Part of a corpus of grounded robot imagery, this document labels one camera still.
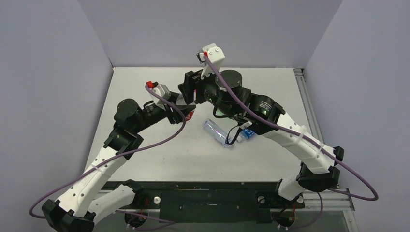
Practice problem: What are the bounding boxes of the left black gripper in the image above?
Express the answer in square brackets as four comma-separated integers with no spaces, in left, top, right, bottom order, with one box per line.
[132,92,195,133]

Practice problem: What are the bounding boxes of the red label clear bottle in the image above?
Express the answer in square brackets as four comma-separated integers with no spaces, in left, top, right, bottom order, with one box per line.
[176,94,196,121]

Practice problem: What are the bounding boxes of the clear bluish bottle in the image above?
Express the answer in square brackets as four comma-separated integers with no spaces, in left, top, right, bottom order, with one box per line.
[202,118,233,149]

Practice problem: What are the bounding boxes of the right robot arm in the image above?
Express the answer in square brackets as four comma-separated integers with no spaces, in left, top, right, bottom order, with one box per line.
[178,70,344,206]

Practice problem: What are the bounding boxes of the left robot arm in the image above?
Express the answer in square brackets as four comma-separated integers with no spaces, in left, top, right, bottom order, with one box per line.
[42,92,196,232]

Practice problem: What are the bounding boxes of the blue label small bottle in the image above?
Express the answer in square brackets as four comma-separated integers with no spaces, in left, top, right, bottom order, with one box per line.
[239,128,255,141]

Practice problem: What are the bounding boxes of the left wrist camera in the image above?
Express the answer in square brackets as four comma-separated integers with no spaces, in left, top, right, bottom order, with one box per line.
[146,81,171,111]

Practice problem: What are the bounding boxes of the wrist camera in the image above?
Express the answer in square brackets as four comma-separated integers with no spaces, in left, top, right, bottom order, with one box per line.
[196,43,225,79]
[146,81,171,111]

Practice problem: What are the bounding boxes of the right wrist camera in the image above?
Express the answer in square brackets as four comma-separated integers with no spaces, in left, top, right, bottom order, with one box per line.
[196,43,225,79]

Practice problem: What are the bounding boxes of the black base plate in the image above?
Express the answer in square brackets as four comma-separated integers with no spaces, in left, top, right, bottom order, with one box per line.
[123,181,305,223]

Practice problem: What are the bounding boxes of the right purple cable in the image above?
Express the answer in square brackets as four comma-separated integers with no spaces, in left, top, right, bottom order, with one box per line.
[203,55,379,202]

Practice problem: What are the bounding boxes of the purple cable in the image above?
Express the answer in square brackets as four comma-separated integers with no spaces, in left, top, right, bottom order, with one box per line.
[203,55,379,202]
[29,85,187,231]

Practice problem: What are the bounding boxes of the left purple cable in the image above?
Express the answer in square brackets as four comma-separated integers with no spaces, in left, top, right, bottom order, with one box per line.
[29,85,187,231]

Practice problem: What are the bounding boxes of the aluminium frame rail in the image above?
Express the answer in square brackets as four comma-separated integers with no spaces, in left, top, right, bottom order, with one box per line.
[291,69,359,232]

